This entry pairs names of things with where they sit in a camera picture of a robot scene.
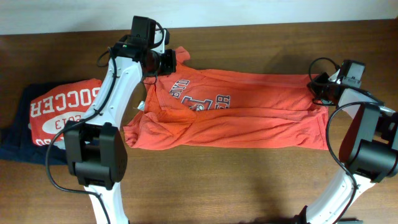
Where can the dark navy folded garment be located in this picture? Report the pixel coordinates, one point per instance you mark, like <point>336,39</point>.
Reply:
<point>16,140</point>

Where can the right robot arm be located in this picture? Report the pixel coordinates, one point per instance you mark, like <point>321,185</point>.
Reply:
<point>368,152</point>

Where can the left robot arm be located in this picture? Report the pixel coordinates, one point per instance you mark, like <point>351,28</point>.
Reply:
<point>96,154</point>

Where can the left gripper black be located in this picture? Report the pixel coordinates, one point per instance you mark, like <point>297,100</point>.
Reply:
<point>171,65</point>

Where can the folded red soccer shirt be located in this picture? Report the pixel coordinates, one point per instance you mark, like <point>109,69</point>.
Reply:
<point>49,113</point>

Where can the orange soccer t-shirt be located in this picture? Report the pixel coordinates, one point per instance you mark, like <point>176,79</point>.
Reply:
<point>220,108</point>

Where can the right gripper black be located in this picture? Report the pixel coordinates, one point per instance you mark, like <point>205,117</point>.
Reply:
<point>314,88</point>

